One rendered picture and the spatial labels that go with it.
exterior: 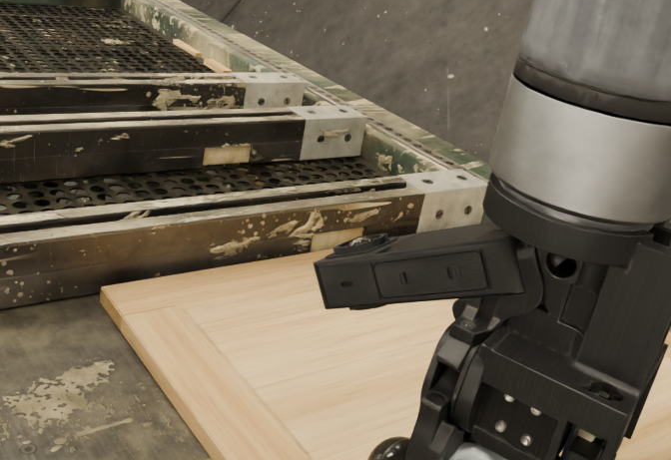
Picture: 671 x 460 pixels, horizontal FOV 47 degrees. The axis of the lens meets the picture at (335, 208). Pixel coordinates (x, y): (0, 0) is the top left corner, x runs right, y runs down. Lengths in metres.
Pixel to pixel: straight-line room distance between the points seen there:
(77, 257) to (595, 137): 0.60
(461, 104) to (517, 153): 2.20
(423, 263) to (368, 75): 2.46
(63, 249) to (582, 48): 0.60
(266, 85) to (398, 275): 1.07
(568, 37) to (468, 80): 2.26
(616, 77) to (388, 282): 0.14
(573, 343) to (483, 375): 0.04
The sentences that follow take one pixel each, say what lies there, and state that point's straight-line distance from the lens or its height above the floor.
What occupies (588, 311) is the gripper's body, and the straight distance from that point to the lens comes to 0.33.
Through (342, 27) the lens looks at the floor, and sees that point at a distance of 3.04.
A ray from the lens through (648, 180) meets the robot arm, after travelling 0.30.
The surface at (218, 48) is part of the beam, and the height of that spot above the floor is 0.90.
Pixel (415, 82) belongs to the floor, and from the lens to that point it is 2.65.
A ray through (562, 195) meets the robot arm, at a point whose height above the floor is 1.56.
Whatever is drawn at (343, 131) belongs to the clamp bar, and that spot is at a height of 0.95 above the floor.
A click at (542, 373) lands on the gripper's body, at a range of 0.32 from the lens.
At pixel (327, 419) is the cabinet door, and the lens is 0.68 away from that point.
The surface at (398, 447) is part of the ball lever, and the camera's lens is 0.42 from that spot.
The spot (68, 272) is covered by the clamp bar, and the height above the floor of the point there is 1.38.
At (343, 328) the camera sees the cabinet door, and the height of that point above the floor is 1.19.
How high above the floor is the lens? 1.80
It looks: 45 degrees down
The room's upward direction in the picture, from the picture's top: 51 degrees counter-clockwise
